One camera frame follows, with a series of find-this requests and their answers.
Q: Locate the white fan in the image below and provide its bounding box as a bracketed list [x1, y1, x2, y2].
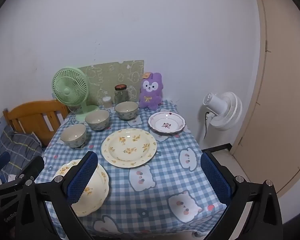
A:
[203, 92, 243, 131]

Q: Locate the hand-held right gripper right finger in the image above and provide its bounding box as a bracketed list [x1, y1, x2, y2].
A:
[200, 151, 283, 240]

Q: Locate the black fan cable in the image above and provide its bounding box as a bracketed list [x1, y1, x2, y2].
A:
[204, 111, 210, 142]

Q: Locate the yellow floral plate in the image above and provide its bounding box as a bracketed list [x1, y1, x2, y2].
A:
[52, 159, 110, 217]
[101, 128, 157, 168]

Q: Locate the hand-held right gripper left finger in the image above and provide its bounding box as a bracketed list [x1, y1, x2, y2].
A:
[15, 151, 99, 240]

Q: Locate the green desk fan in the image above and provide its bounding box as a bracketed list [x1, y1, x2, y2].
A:
[52, 67, 100, 124]

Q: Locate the beige door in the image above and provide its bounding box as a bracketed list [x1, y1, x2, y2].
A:
[230, 0, 300, 198]

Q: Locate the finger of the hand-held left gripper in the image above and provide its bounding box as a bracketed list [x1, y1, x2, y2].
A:
[0, 156, 45, 195]
[0, 151, 11, 178]

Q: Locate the grey plaid quilt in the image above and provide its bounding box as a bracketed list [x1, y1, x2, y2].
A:
[0, 124, 44, 183]

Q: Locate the green printed board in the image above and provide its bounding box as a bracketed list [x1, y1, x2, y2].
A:
[77, 60, 145, 108]

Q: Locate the floral ceramic bowl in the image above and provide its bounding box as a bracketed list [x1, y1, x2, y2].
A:
[84, 109, 111, 131]
[114, 101, 140, 120]
[60, 124, 87, 148]

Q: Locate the glass jar with dark lid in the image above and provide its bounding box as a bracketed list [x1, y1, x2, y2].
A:
[114, 84, 129, 105]

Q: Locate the pink patterned scalloped plate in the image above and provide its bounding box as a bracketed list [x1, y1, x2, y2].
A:
[148, 111, 186, 134]

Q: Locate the blue checked printed tablecloth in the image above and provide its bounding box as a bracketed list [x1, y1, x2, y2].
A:
[35, 100, 227, 239]

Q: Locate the purple plush rabbit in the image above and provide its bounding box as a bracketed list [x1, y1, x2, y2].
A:
[139, 72, 163, 111]

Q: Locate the black metal bar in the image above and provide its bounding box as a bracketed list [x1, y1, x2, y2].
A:
[201, 143, 232, 155]

